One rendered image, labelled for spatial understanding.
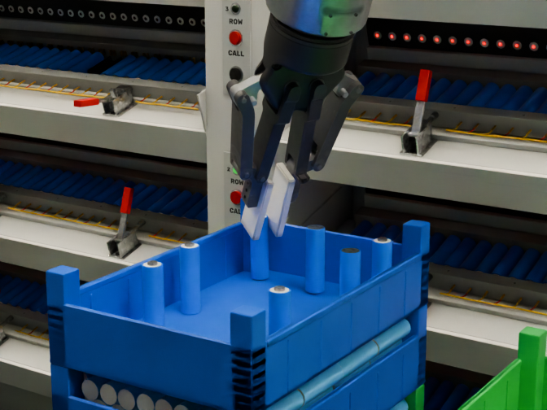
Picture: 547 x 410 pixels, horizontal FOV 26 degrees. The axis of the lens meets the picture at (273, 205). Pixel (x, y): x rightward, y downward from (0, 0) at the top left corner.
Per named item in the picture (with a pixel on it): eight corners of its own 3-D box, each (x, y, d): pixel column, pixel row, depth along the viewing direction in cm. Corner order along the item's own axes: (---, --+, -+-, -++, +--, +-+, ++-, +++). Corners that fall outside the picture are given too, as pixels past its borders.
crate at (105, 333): (253, 419, 87) (252, 316, 85) (48, 363, 97) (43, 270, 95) (429, 303, 111) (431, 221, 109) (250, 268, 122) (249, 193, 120)
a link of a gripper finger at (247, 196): (269, 164, 109) (239, 167, 108) (257, 207, 112) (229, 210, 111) (261, 154, 110) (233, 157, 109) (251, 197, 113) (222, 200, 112)
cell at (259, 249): (262, 281, 116) (261, 217, 115) (247, 277, 117) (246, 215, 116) (273, 276, 118) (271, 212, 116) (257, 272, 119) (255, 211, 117)
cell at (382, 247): (384, 310, 109) (387, 242, 107) (367, 306, 110) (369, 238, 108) (394, 304, 110) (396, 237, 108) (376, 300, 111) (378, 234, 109)
